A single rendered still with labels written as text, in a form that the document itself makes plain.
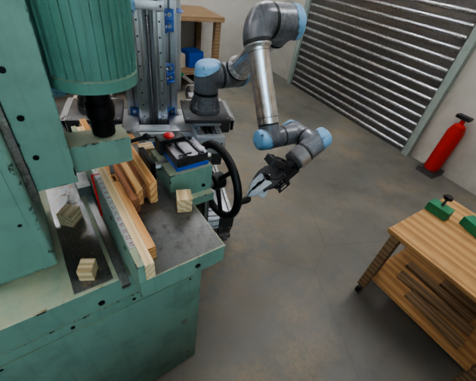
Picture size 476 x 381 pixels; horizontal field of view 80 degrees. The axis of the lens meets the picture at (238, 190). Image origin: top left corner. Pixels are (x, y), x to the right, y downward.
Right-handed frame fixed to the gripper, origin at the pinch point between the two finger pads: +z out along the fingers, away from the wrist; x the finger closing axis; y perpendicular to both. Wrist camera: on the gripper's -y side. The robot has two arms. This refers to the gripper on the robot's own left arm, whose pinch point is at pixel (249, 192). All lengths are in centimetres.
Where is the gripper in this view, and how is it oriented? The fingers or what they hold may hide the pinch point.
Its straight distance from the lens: 97.7
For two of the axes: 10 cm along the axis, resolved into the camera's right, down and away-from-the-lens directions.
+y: 3.0, 5.2, 8.0
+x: -5.6, -5.9, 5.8
